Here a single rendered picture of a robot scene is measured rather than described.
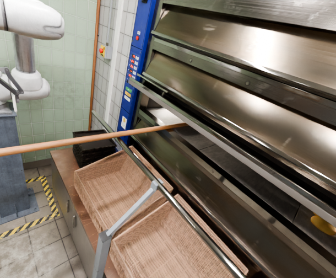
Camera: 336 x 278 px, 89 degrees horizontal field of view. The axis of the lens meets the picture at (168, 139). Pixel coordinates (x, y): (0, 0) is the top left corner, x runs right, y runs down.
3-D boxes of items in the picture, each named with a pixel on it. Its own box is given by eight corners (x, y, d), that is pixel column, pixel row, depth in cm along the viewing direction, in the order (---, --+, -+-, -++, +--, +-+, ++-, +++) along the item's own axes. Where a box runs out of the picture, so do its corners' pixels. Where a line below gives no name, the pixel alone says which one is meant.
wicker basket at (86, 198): (127, 167, 164) (132, 144, 150) (164, 212, 134) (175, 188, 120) (72, 185, 130) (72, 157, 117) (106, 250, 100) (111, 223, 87)
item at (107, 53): (107, 56, 163) (108, 45, 158) (112, 59, 158) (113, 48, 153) (99, 55, 158) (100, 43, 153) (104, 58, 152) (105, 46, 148)
